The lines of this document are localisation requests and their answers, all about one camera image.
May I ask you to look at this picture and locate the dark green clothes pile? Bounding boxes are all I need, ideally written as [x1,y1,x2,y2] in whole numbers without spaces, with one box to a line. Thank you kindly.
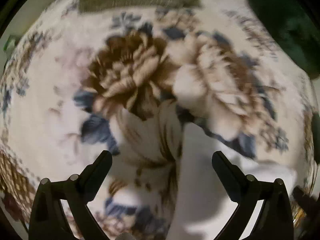
[247,0,319,79]

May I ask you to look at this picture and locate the white pant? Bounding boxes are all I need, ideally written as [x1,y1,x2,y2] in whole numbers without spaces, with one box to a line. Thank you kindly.
[167,123,297,239]

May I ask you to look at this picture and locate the floral checkered bed sheet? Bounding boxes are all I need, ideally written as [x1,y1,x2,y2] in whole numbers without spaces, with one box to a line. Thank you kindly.
[1,0,319,239]

